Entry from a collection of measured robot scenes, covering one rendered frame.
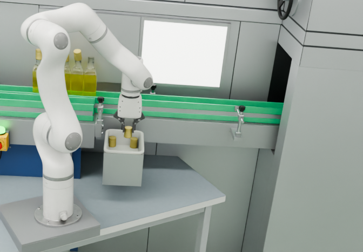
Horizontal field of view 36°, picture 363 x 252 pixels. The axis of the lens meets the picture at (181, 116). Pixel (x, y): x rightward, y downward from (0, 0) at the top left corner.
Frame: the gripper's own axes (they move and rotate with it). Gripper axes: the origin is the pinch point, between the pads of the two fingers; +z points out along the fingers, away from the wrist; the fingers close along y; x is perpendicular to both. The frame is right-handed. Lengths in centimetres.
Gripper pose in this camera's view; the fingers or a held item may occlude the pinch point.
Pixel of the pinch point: (128, 127)
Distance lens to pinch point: 239.7
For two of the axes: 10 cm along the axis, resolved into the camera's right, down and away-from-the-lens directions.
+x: 0.9, 4.0, -9.1
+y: -9.9, -0.6, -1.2
